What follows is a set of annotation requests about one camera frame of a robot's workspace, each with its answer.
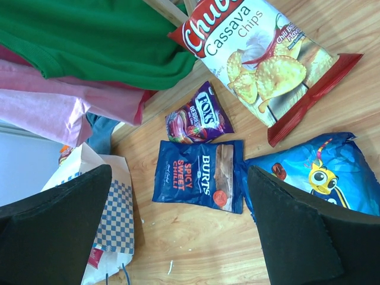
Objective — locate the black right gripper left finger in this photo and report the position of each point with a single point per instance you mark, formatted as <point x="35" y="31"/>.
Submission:
<point x="47" y="238"/>

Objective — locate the colourful orange candy bag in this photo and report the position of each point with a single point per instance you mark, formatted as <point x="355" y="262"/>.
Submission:
<point x="64" y="153"/>

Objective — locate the purple snack packet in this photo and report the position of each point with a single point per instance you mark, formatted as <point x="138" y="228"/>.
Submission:
<point x="201" y="120"/>

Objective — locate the blue checkered paper bag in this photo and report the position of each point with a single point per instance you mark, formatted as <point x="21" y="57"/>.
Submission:
<point x="115" y="233"/>

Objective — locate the blue crumpled cloth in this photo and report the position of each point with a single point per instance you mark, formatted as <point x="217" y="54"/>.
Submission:
<point x="102" y="128"/>

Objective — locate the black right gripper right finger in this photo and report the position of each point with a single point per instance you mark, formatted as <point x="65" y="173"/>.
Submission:
<point x="306" y="240"/>

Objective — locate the pink t-shirt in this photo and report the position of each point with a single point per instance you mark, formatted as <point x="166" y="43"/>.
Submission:
<point x="57" y="108"/>

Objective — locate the blue gummy candy bag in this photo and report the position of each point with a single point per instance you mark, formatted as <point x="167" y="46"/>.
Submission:
<point x="330" y="166"/>

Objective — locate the pink snack packet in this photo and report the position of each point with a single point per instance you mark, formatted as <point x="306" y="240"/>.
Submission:
<point x="94" y="258"/>

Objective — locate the red Chubi cassava chips bag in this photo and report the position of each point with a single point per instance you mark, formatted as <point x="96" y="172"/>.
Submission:
<point x="265" y="60"/>

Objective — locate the blue Burts chips bag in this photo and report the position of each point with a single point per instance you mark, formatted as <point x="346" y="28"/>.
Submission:
<point x="200" y="174"/>

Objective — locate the green t-shirt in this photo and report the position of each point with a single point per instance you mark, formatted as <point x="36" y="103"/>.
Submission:
<point x="125" y="41"/>

